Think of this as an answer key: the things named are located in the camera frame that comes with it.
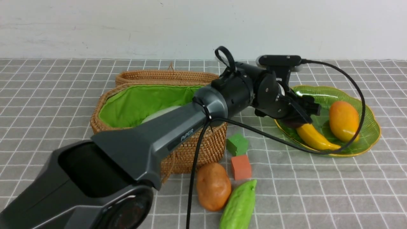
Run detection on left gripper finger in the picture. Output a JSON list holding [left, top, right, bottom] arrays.
[[295, 95, 321, 116]]

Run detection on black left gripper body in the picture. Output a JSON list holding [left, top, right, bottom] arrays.
[[253, 72, 313, 128]]

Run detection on yellow banana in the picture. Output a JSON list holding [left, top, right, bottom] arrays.
[[296, 124, 341, 151]]

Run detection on orange yellow mango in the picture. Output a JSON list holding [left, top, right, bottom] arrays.
[[329, 101, 359, 142]]

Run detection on brown potato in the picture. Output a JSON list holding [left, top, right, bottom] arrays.
[[196, 163, 231, 212]]

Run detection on white radish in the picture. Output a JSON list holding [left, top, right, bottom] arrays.
[[141, 106, 181, 124]]

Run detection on green bitter gourd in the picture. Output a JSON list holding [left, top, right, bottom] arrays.
[[219, 179, 257, 229]]

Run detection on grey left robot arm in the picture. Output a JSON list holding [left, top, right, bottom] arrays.
[[1, 62, 321, 229]]

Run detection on green foam cube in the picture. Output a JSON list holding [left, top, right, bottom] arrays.
[[226, 133, 249, 156]]

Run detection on green glass leaf plate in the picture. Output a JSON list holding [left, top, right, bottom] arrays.
[[275, 85, 381, 158]]

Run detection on orange foam cube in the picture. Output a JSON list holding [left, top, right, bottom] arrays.
[[231, 155, 252, 181]]

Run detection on woven wicker basket lid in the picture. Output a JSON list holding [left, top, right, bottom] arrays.
[[115, 64, 219, 86]]

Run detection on woven wicker basket green lining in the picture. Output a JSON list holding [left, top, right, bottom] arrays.
[[90, 83, 228, 185]]

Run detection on grey checkered tablecloth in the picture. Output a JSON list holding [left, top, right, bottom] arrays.
[[0, 59, 407, 229]]

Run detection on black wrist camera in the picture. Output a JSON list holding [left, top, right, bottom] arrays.
[[256, 55, 302, 85]]

